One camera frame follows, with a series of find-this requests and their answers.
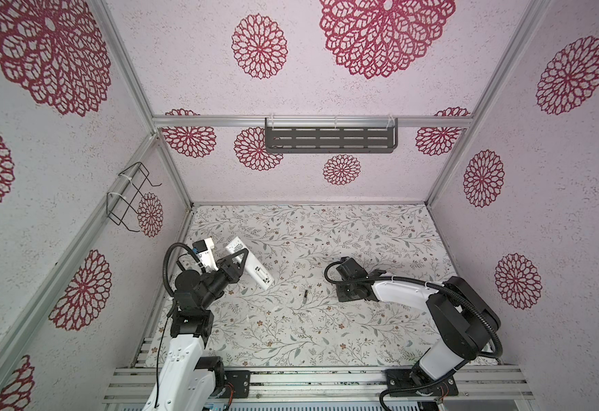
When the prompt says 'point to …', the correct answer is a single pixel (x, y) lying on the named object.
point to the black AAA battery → (305, 293)
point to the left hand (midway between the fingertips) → (247, 255)
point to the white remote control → (251, 263)
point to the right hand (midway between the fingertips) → (341, 288)
